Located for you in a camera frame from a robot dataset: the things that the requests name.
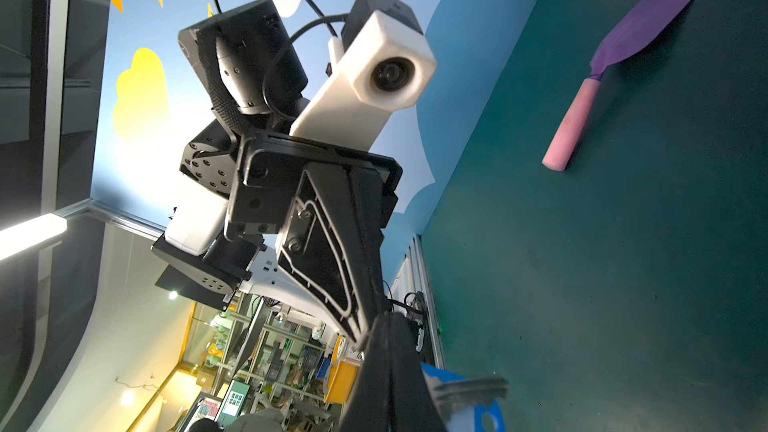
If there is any key with blue tag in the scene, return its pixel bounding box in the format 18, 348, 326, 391
422, 364, 509, 432

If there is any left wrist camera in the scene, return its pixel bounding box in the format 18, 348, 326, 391
290, 0, 437, 151

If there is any purple spatula pink handle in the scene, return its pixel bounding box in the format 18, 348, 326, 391
541, 0, 699, 172

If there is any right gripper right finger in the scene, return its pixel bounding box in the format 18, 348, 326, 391
389, 313, 446, 432

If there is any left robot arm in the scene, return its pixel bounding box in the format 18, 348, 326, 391
152, 0, 402, 347

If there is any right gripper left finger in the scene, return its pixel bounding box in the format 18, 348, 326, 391
340, 313, 392, 431

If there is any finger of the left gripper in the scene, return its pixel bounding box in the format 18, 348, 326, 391
278, 162, 372, 348
350, 168, 387, 318

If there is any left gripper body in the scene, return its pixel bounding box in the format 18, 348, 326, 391
224, 130, 402, 241

